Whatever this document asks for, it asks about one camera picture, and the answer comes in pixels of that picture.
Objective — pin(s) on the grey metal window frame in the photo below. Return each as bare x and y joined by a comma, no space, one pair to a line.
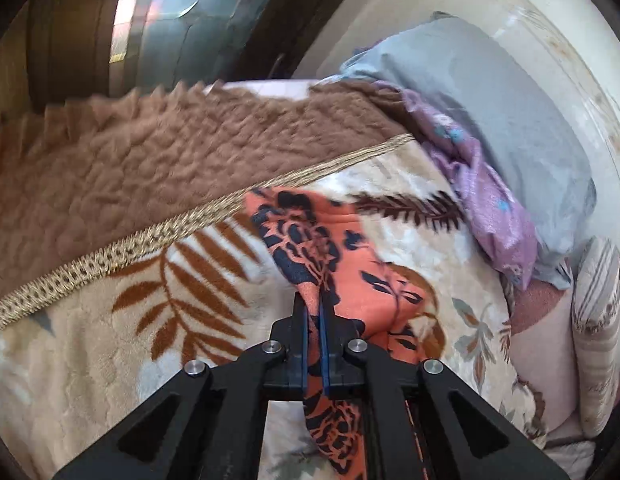
190,10

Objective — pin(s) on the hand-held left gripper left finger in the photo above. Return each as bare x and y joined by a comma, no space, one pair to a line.
304,360

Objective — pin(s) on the pink bedsheet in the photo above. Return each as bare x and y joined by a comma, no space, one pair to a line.
539,350

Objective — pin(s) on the striped beige bolster pillow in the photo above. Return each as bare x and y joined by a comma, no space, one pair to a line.
597,320

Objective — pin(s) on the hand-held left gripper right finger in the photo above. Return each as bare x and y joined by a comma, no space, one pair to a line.
324,360

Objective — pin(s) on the grey pillow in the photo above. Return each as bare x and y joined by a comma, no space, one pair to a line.
489,125

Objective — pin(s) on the orange black floral garment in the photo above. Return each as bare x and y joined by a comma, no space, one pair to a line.
300,240

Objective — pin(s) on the purple floral cloth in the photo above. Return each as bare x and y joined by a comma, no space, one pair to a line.
484,210

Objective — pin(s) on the cream leaf print blanket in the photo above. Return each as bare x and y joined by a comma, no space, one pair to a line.
140,170

